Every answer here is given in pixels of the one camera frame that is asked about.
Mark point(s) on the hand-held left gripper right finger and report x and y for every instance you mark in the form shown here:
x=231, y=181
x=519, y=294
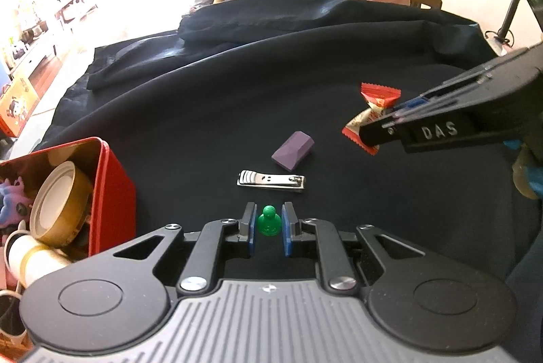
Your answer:
x=287, y=231

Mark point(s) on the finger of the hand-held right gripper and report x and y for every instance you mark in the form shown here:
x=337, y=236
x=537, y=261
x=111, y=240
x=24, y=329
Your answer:
x=437, y=129
x=409, y=104

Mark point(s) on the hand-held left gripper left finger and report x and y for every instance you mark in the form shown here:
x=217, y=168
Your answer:
x=252, y=231

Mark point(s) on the green pawn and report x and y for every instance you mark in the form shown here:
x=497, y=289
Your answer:
x=268, y=224

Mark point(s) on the red candy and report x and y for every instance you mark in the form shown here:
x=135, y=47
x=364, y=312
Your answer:
x=377, y=96

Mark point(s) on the red tin box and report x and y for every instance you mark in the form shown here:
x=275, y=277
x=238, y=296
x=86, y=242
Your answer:
x=114, y=197

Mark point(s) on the gold tape roll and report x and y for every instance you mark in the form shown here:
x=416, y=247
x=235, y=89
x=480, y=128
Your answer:
x=68, y=223

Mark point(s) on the person's right hand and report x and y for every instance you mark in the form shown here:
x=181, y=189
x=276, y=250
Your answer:
x=536, y=185

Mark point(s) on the silver nail clipper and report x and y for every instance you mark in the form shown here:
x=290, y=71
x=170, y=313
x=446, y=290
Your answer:
x=271, y=180

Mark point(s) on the purple eraser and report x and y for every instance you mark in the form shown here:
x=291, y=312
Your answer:
x=292, y=151

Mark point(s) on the dark navy cloth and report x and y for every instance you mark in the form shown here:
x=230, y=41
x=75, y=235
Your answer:
x=212, y=113

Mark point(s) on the purple spiky toy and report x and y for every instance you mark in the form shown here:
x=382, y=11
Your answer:
x=10, y=197

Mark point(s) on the orange printed box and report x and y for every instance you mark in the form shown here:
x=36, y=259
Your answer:
x=17, y=108

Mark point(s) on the white low cabinet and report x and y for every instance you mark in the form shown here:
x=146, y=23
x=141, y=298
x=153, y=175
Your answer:
x=36, y=49

